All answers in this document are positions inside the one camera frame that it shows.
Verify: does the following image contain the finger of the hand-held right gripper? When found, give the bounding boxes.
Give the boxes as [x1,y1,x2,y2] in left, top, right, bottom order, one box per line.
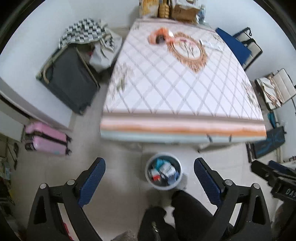
[251,160,284,186]
[268,160,296,178]

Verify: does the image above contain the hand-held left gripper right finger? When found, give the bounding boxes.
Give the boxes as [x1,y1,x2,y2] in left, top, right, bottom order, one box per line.
[194,158,271,241]

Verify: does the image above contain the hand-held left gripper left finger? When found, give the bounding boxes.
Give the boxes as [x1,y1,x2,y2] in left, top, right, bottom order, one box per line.
[27,157,106,241]

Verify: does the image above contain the round grey trash bin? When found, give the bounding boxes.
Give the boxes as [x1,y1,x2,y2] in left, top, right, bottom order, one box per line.
[145,152,183,191]

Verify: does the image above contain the person's right forearm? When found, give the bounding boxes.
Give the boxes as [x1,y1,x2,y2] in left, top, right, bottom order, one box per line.
[270,202,296,241]

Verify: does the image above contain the black blue panel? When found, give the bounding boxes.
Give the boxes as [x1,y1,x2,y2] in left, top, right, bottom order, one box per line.
[246,126,287,163]

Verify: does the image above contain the person's legs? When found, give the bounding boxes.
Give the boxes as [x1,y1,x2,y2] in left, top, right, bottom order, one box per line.
[137,190,232,241]

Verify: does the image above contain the blue slipper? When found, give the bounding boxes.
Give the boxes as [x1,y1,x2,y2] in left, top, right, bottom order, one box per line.
[268,112,277,128]

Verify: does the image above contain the pink suitcase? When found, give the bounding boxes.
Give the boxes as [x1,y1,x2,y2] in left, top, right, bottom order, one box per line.
[24,122,72,156]

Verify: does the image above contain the grey slipper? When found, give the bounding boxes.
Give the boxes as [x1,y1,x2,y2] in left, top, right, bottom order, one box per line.
[111,230,139,241]

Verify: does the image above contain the beige cloth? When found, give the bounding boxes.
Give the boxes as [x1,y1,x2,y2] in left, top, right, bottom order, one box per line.
[255,74,281,108]

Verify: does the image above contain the dark grey suitcase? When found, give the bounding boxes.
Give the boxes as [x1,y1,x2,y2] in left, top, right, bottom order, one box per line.
[36,44,101,115]

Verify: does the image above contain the white tote bag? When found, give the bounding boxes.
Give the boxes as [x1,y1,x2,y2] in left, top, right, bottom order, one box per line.
[89,23,123,72]

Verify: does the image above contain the white paper leaflet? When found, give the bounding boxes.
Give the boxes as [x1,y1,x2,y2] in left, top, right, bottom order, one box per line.
[200,39,225,51]

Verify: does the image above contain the checkered cloth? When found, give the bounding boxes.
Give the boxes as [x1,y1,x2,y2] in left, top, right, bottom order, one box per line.
[58,19,115,50]

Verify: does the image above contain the orange snack bag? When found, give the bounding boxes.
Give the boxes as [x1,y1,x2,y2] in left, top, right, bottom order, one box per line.
[148,27,175,45]

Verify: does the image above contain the plastic water bottle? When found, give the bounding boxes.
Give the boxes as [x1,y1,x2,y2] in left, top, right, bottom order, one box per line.
[198,5,206,24]

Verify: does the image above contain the cardboard box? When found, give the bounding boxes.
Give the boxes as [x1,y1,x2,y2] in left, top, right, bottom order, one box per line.
[172,0,200,22]

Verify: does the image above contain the gold bottle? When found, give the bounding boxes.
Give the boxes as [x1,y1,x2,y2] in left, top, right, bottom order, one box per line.
[158,0,173,18]

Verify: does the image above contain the yellow snack bag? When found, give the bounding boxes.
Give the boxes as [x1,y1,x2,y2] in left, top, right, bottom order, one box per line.
[139,0,159,18]

